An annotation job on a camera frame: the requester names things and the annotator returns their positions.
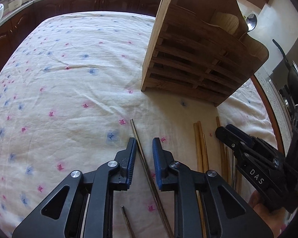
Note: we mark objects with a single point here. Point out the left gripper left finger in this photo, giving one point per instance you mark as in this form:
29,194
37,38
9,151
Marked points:
82,204

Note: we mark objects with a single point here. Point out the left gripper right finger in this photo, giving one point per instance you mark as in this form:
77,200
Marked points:
205,204

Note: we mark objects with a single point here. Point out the gas stove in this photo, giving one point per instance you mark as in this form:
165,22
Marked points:
291,108

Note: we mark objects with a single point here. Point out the black wok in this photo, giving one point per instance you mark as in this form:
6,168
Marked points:
292,78

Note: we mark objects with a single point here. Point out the person's right hand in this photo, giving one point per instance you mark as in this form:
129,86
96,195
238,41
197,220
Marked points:
275,219

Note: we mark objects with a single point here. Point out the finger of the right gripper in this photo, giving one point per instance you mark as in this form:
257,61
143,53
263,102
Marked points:
238,131
228,135

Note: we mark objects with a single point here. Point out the wooden utensil holder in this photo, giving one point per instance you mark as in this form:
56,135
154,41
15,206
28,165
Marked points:
201,49

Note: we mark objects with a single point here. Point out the metal spoon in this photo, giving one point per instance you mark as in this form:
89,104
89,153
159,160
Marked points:
251,21

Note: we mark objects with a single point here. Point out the steel chopstick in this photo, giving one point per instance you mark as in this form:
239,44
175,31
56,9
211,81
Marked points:
151,184
127,222

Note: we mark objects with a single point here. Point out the floral white tablecloth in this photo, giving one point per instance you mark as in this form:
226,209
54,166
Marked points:
70,97

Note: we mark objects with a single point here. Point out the wooden chopstick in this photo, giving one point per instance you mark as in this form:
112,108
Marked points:
198,140
204,153
234,177
224,169

